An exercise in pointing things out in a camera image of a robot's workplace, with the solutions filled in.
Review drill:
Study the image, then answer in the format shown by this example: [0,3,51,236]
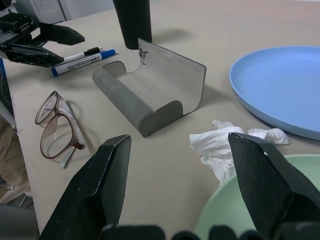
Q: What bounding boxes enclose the large crumpled white tissue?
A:
[188,119,245,187]

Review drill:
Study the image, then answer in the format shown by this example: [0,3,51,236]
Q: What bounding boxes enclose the brown translucent eyeglasses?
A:
[34,90,87,169]

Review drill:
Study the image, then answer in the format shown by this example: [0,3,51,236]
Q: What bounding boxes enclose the person's beige trouser leg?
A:
[0,116,31,193]

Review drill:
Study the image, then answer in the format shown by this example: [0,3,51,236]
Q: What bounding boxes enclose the black whiteboard marker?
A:
[62,46,104,62]

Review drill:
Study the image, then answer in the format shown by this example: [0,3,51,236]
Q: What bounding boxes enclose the dark grey rounded object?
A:
[0,203,41,240]

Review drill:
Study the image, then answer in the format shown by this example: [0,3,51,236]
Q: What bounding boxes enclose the white cabinet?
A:
[31,0,116,24]

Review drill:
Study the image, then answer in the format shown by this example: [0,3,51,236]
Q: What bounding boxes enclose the black cylindrical post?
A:
[112,0,153,50]

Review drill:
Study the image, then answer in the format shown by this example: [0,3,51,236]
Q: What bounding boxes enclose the green plastic plate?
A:
[193,153,320,240]

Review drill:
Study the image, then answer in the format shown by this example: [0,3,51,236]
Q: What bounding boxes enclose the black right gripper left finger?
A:
[38,134,132,240]

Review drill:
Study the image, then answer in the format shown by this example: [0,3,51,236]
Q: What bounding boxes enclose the blue plastic plate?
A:
[229,45,320,141]

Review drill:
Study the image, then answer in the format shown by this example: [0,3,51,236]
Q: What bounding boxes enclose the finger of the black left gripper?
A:
[0,43,65,68]
[39,22,86,46]

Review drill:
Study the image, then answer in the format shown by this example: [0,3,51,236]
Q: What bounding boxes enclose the blue whiteboard marker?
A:
[50,48,117,78]

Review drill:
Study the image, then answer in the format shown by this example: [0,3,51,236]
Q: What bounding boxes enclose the white shoe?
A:
[0,183,34,206]

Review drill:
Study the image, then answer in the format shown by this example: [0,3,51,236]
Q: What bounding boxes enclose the grey curved desktop stand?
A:
[91,37,208,138]

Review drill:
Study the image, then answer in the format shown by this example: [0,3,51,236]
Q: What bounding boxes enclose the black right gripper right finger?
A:
[228,132,320,236]

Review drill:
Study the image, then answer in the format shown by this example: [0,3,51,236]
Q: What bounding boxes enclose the small crumpled white tissue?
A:
[247,127,291,146]

